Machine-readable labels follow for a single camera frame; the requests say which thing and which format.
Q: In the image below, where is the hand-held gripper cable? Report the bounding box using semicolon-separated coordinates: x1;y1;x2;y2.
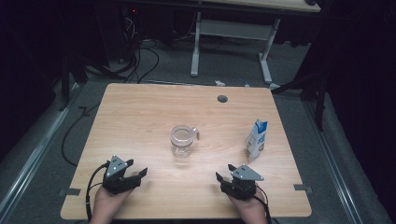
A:
85;161;110;223
253;185;279;224

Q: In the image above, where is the white-framed desk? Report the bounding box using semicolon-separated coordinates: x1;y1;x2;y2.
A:
190;0;321;91

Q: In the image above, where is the metal floor rail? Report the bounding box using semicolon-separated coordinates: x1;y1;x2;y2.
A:
304;101;363;224
0;85;80;218

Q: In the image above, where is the person's left hand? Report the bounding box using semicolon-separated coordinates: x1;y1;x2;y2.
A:
90;187;134;224

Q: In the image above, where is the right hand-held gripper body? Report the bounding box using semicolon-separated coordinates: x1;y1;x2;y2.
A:
219;163;265;201

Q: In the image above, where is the person's right hand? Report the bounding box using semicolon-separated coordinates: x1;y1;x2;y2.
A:
228;190;269;224

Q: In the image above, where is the long black floor cable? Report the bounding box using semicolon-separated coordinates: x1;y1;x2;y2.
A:
61;102;102;167

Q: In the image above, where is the white and blue milk carton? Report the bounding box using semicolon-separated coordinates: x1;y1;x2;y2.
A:
245;119;269;163

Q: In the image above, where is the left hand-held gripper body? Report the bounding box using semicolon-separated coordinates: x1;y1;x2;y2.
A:
102;154;142;196

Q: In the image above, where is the right hand-held gripper cable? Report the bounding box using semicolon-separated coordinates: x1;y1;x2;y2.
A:
253;185;279;224

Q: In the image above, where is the dark box with red light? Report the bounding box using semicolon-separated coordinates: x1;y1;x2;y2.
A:
120;5;143;41

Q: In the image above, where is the bundle of black floor cables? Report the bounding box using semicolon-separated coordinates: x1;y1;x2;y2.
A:
87;15;161;84

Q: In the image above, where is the black metal stand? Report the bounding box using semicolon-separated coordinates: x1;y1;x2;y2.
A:
270;69;329;132
58;55;89;112

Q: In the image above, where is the left hand-held gripper cable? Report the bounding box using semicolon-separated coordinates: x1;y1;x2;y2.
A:
85;161;110;223

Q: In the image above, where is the clear glass jar with lid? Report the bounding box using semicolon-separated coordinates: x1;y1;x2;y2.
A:
169;124;200;159

